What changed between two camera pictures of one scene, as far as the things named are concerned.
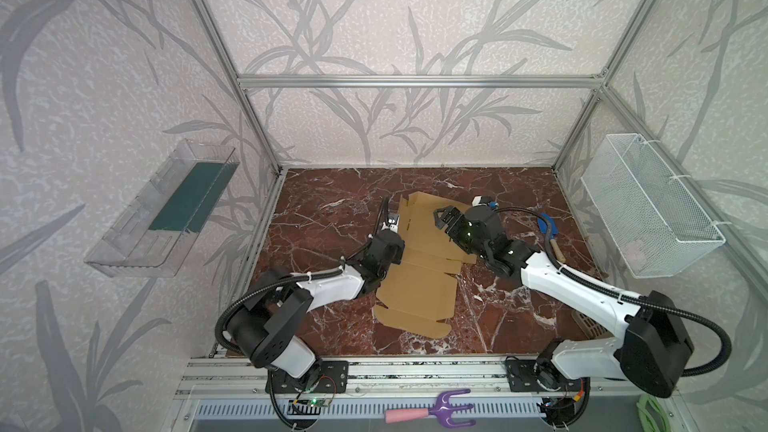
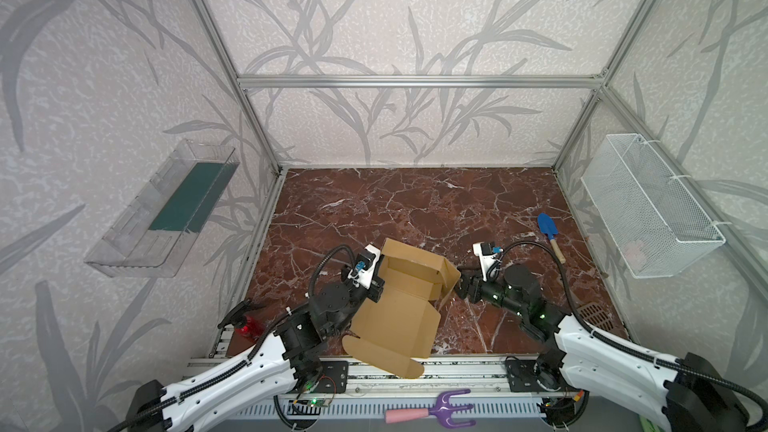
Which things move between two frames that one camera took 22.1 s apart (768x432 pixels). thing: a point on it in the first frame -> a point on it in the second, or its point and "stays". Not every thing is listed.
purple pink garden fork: x=441 y=410 stays
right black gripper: x=452 y=221 -> x=469 y=287
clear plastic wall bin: x=151 y=234 stays
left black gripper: x=389 y=230 -> x=372 y=287
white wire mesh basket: x=656 y=224 stays
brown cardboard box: x=420 y=294 -> x=400 y=329
